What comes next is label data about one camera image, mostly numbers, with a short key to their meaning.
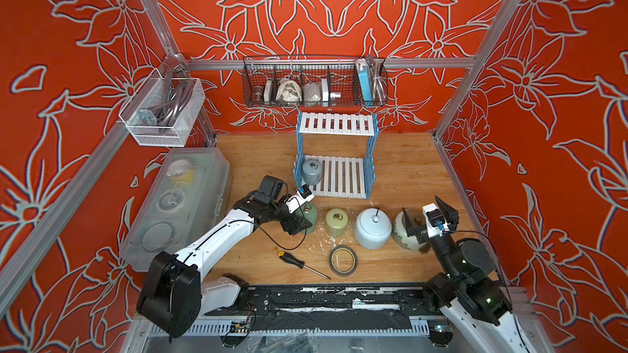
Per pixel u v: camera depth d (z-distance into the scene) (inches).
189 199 31.2
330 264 31.2
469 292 20.3
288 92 35.2
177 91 30.2
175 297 15.4
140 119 27.5
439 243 23.3
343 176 40.0
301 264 31.3
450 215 24.1
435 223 21.7
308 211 31.0
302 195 28.0
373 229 30.6
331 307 28.7
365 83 33.5
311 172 37.1
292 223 28.0
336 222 32.1
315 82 38.1
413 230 24.0
